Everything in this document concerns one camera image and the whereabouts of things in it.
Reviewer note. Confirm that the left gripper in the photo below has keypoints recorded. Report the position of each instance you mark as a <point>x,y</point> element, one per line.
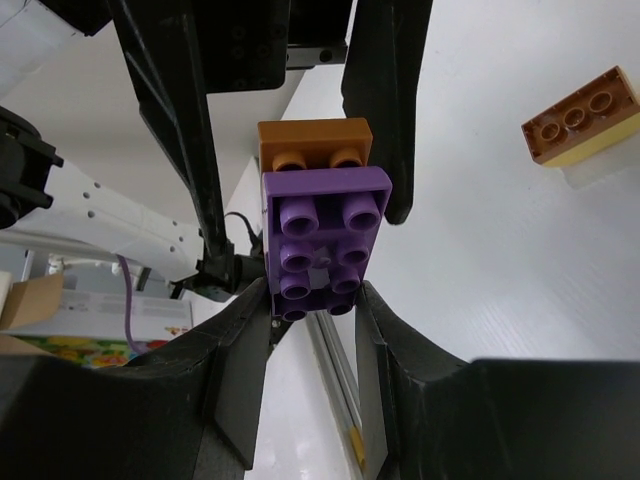
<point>250,45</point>

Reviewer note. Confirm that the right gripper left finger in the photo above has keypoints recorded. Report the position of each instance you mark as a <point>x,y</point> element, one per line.
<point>187,410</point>

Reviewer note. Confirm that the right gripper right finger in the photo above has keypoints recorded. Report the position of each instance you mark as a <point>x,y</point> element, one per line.
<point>426,414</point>

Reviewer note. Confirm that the brown lego brick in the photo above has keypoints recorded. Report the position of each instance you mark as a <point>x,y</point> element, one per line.
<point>608,95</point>
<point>314,144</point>

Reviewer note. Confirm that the purple lego plate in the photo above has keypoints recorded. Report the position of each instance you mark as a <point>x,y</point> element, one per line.
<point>320,228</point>

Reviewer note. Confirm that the pale yellow lego brick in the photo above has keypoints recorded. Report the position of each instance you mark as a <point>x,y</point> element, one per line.
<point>599,137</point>

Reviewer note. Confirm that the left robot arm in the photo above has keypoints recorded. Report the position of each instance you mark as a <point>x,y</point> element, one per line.
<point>45,194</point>

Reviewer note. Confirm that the colourful cardboard box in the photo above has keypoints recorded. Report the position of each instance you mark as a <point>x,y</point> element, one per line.
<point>41,317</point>

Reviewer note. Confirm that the aluminium front rail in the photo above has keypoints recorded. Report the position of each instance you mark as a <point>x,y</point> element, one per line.
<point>341,387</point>

